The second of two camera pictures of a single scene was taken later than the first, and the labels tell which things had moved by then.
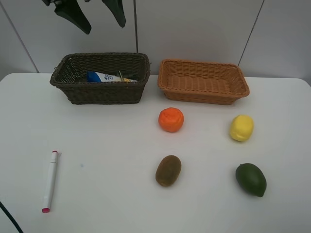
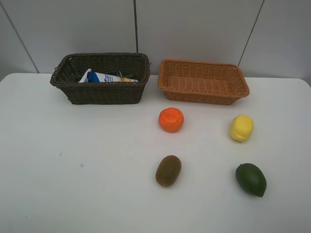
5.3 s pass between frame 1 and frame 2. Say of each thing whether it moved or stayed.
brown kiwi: stayed
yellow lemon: stayed
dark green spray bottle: stayed
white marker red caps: moved
